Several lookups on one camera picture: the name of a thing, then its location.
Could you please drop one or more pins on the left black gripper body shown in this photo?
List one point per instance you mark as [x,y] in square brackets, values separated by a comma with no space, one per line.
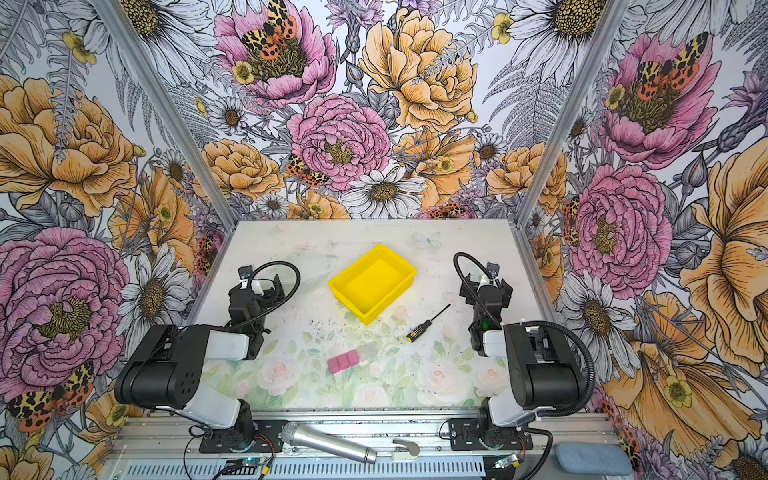
[269,299]

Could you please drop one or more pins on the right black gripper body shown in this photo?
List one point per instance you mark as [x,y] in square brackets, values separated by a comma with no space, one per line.
[470,301]

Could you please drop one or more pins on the black yellow screwdriver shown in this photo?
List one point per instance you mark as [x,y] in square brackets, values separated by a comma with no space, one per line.
[421,328]

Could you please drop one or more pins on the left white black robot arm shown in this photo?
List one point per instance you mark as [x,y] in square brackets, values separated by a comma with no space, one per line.
[164,373]

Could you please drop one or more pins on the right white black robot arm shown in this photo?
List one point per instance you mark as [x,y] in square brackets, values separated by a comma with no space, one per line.
[551,371]

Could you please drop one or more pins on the yellow plastic bin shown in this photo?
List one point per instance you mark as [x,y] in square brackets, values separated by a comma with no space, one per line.
[372,283]

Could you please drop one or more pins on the pink block piece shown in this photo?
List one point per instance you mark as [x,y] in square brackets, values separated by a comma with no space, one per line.
[343,361]

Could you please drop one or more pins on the clear plastic block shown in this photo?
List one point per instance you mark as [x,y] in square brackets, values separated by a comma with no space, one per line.
[367,352]

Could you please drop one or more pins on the silver microphone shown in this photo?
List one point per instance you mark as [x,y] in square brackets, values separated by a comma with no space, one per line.
[303,435]

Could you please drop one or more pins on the beige hook clip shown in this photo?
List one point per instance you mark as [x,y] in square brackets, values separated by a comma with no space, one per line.
[405,451]

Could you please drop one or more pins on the grey blue pad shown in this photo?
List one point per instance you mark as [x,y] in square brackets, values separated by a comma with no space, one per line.
[593,459]

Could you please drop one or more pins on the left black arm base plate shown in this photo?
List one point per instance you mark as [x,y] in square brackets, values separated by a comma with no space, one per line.
[267,439]

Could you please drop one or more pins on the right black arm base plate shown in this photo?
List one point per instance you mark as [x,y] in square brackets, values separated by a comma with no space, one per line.
[465,434]

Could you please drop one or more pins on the white ventilated cable duct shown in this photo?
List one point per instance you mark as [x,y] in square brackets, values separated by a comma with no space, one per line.
[456,467]

